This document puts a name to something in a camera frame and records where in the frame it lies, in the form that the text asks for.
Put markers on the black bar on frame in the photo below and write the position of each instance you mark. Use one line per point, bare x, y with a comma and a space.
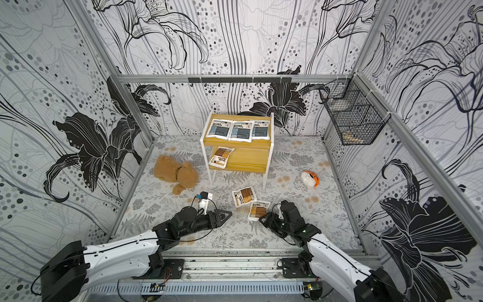
206, 80

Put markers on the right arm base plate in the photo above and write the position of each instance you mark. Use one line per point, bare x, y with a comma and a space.
293, 268

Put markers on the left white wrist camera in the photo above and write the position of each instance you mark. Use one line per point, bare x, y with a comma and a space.
203, 200

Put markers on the grey cable duct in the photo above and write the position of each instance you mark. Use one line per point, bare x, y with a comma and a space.
202, 288

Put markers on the brown teddy bear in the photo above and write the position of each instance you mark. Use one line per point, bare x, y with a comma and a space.
169, 170

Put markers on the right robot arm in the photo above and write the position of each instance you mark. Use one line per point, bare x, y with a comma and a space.
322, 259

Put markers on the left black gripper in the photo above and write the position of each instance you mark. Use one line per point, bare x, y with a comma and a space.
210, 215

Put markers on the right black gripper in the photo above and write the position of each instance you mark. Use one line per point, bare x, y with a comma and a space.
275, 221

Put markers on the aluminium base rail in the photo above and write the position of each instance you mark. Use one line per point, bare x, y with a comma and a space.
200, 265

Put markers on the orange white toy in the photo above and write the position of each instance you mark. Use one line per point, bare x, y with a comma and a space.
310, 178

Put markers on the black wire basket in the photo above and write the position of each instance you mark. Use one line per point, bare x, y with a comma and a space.
356, 120

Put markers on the brown coffee bag top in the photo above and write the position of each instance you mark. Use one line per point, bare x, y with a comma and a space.
244, 196

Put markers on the brown coffee bag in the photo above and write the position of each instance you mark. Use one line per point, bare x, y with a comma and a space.
258, 209
220, 158
244, 196

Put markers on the blue coffee bag two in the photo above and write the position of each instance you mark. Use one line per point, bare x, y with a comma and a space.
241, 131

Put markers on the wooden two-tier shelf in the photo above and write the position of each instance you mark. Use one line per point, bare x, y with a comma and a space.
253, 157

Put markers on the blue coffee bag one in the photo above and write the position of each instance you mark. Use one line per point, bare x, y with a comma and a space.
219, 128

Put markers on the blue coffee bag three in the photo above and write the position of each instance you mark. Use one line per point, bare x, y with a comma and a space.
260, 130

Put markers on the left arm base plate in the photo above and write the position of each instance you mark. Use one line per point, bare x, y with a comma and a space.
169, 269

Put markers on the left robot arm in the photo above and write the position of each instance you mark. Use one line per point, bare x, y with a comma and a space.
77, 268

